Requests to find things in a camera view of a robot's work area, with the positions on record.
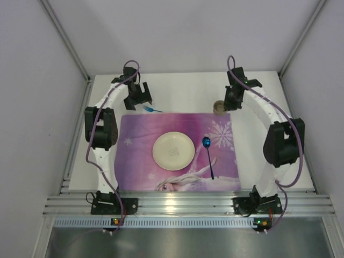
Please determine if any small beige cup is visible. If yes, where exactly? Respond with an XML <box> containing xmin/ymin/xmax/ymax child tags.
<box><xmin>213</xmin><ymin>101</ymin><xmax>227</xmax><ymax>116</ymax></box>

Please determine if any blue plastic fork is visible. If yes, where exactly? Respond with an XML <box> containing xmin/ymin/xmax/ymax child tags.
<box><xmin>142</xmin><ymin>105</ymin><xmax>163</xmax><ymax>113</ymax></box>

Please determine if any blue plastic spoon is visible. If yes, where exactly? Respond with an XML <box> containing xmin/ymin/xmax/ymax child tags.
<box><xmin>202</xmin><ymin>137</ymin><xmax>214</xmax><ymax>180</ymax></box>

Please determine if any cream round plate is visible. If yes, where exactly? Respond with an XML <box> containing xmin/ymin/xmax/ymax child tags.
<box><xmin>152</xmin><ymin>132</ymin><xmax>195</xmax><ymax>171</ymax></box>

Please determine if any purple pink printed cloth mat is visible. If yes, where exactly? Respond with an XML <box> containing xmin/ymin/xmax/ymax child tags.
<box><xmin>114</xmin><ymin>113</ymin><xmax>241</xmax><ymax>192</ymax></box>

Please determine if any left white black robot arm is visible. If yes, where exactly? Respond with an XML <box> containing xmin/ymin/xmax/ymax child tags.
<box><xmin>84</xmin><ymin>66</ymin><xmax>153</xmax><ymax>194</ymax></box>

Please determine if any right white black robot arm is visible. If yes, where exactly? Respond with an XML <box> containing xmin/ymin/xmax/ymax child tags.
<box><xmin>224</xmin><ymin>67</ymin><xmax>305</xmax><ymax>207</ymax></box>

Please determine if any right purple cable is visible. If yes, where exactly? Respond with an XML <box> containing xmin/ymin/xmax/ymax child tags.
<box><xmin>227</xmin><ymin>55</ymin><xmax>304</xmax><ymax>235</ymax></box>

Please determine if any purple cable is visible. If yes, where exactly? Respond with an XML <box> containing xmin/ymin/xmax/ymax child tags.
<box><xmin>227</xmin><ymin>55</ymin><xmax>304</xmax><ymax>235</ymax></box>
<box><xmin>85</xmin><ymin>60</ymin><xmax>141</xmax><ymax>235</ymax></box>

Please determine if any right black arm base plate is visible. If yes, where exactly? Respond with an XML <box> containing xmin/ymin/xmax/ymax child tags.
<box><xmin>232</xmin><ymin>195</ymin><xmax>283</xmax><ymax>217</ymax></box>

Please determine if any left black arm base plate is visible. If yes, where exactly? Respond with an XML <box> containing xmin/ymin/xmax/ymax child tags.
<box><xmin>90</xmin><ymin>198</ymin><xmax>138</xmax><ymax>215</ymax></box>

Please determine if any aluminium rail frame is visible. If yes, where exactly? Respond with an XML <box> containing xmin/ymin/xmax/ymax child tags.
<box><xmin>43</xmin><ymin>190</ymin><xmax>335</xmax><ymax>217</ymax></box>

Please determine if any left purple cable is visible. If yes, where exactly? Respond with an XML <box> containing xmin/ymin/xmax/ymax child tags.
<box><xmin>85</xmin><ymin>60</ymin><xmax>141</xmax><ymax>235</ymax></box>

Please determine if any grey slotted cable duct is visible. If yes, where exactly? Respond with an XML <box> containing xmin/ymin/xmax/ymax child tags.
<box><xmin>54</xmin><ymin>217</ymin><xmax>271</xmax><ymax>228</ymax></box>

